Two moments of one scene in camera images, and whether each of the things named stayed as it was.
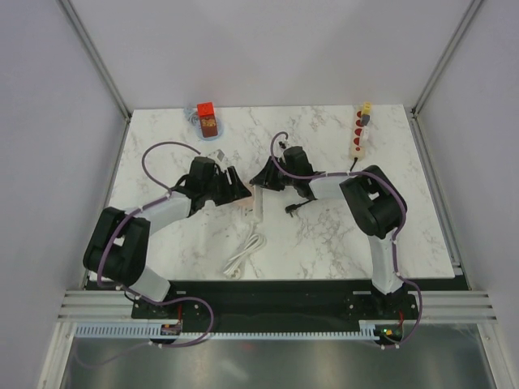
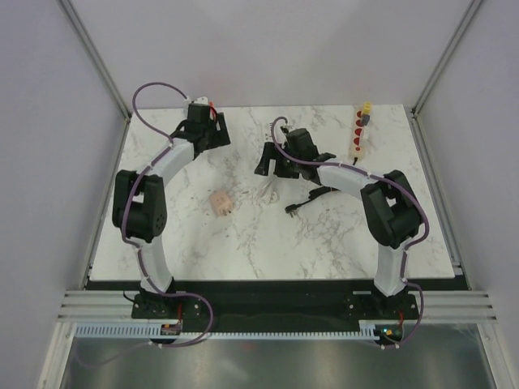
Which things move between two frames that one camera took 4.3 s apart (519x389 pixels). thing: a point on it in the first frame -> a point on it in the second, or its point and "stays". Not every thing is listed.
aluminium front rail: x=473 y=305 stays
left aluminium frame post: x=94 y=57 stays
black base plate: x=289 y=304 stays
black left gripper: x=234 y=190 -> x=220 y=138
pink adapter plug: x=249 y=201 -> x=221 y=203
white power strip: x=253 y=211 -> x=268 y=132
